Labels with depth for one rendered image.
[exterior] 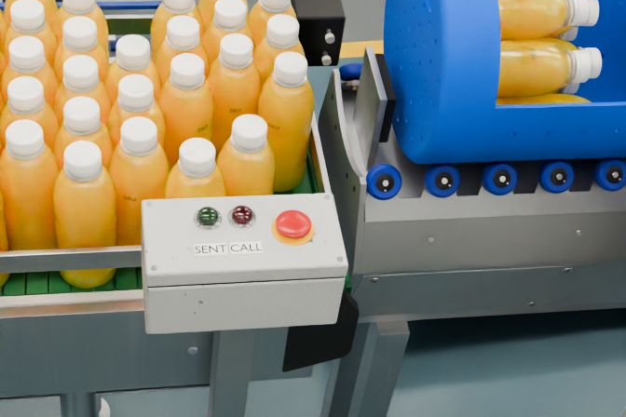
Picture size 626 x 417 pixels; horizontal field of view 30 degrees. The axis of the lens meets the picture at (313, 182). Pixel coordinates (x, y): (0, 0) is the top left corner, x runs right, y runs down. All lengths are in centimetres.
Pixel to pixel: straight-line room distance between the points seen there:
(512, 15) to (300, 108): 27
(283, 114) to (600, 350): 136
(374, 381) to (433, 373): 66
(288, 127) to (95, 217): 27
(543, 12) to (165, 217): 52
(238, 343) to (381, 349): 48
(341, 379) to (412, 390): 40
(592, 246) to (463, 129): 33
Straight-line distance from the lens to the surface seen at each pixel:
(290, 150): 144
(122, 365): 146
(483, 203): 150
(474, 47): 131
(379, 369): 179
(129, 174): 130
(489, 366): 250
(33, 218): 134
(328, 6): 162
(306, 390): 239
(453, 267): 154
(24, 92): 133
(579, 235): 157
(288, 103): 139
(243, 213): 118
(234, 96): 141
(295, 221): 118
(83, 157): 126
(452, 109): 132
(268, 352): 146
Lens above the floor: 199
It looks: 46 degrees down
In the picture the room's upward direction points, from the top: 9 degrees clockwise
